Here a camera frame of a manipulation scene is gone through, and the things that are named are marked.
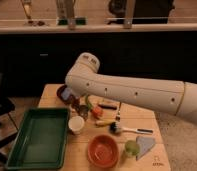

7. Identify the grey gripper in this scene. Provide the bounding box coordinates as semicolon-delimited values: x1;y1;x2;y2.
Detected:
61;87;80;108

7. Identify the green plastic tray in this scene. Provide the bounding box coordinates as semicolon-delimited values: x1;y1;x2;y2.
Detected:
6;108;69;171

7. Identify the white cup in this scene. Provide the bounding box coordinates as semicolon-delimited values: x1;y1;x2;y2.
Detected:
68;116;85;135

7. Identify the green apple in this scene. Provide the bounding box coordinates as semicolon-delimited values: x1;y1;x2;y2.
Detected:
124;140;140;157

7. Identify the dark red grape bunch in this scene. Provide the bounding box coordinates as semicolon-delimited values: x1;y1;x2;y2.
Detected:
78;105;89;120

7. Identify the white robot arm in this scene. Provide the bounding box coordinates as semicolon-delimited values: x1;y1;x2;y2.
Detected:
65;52;197;125

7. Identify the blue grey cloth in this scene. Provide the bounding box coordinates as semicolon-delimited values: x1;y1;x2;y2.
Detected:
136;136;156;160

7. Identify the dark red plate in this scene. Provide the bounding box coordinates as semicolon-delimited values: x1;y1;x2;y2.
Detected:
56;85;69;104

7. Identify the orange bowl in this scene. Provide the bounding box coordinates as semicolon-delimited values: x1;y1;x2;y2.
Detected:
87;135;119;169

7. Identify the black marker pen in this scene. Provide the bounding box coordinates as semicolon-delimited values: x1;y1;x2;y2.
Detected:
98;104;117;110

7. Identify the black dish brush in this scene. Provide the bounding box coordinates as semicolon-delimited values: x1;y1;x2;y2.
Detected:
109;122;153;135

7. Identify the yellow banana toy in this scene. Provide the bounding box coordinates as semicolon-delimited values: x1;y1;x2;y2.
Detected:
95;120;114;127

